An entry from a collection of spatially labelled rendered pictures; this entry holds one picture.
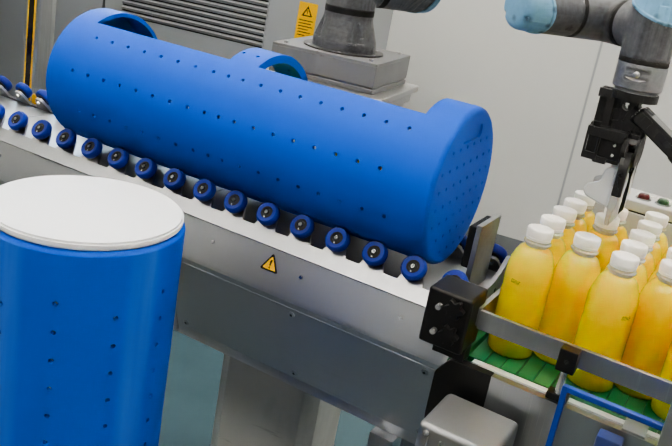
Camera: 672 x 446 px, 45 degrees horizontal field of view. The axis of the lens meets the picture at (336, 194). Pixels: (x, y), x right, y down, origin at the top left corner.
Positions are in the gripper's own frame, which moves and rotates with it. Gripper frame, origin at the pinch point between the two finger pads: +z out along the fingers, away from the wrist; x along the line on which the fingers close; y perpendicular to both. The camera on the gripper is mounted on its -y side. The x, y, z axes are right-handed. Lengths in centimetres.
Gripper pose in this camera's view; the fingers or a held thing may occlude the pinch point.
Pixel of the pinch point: (616, 215)
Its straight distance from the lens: 138.4
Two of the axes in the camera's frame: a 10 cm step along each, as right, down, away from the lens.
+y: -8.6, -2.8, 4.3
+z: -1.5, 9.4, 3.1
